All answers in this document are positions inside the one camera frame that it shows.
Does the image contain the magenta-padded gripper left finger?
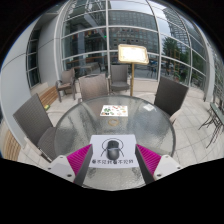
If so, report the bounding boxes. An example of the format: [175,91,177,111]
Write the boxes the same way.
[46,143,94,187]

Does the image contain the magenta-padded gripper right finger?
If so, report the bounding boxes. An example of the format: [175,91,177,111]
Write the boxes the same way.
[134,143,181,186]

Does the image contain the round brass table centre ring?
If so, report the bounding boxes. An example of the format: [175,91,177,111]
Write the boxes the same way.
[107,118,120,127]

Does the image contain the dark metal folding table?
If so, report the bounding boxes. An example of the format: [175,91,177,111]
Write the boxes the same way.
[198,101,224,149]

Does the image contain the white mouse pad with drawing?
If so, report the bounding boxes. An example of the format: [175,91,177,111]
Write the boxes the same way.
[89,134,140,169]

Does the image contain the laminated picture menu card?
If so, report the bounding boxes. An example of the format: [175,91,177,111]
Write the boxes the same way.
[99,104,129,117]

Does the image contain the gold framed menu stand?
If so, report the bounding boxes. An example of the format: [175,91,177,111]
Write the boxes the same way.
[117,43,150,98]

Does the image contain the brown wicker armchair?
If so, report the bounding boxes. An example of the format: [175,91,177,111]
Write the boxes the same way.
[108,63,132,94]
[77,73,110,103]
[153,76,190,126]
[12,93,58,163]
[54,68,77,103]

